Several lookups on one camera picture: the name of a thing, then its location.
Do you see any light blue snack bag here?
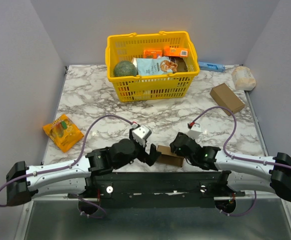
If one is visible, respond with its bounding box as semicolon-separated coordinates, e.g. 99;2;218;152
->
133;56;177;76

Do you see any folded brown cardboard box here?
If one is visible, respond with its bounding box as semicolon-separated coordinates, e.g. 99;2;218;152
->
210;83;246;116

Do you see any yellow plastic shopping basket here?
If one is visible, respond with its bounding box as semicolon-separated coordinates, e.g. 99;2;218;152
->
105;31;200;102

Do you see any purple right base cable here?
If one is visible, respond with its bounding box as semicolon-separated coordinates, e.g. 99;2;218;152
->
219;191;258;217

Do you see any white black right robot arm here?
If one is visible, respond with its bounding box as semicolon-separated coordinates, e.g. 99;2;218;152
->
169;132;291;202

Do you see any beige wrapped bread bag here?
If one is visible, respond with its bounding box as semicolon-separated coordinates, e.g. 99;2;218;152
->
231;66;256;91

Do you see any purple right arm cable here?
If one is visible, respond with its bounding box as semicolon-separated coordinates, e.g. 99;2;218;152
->
191;106;291;174

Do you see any brown cardboard box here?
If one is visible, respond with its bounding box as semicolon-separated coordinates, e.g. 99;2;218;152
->
210;83;246;116
157;145;184;168

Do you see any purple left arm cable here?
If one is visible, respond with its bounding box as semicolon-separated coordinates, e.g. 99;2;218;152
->
0;114;138;208

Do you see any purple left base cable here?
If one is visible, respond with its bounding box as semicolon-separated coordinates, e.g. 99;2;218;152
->
71;193;108;220

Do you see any blue tissue packet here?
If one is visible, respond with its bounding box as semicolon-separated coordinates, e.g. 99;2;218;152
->
198;61;225;73

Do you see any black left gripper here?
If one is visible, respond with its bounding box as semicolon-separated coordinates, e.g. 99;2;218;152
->
113;130;162;171

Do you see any orange snack box right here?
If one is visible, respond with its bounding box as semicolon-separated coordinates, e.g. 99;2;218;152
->
163;46;189;57

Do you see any orange gummy candy bag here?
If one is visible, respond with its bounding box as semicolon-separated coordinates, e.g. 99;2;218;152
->
42;114;84;153

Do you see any dark brown snack packet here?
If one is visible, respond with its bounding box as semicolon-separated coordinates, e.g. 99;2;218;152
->
170;57;188;73

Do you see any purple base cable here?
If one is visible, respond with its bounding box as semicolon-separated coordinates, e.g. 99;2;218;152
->
71;193;108;220
219;191;258;217

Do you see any green round melon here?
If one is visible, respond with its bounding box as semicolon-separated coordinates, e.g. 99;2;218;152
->
113;60;138;77

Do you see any orange snack box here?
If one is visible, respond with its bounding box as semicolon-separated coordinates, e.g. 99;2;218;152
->
143;49;163;59
163;46;189;57

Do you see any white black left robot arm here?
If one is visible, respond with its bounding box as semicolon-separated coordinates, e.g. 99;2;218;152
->
6;138;162;207

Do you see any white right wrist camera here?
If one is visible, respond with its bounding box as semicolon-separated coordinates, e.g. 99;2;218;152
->
186;122;203;140

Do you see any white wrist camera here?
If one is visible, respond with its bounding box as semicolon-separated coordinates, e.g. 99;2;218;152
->
186;122;203;140
129;121;152;148

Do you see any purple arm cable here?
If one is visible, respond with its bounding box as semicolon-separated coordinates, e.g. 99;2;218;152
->
0;114;138;208
191;106;291;174

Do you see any orange snack box left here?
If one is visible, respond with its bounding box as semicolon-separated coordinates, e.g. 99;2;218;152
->
143;49;163;59

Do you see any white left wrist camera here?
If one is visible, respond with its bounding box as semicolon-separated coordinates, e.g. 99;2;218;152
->
129;121;152;148

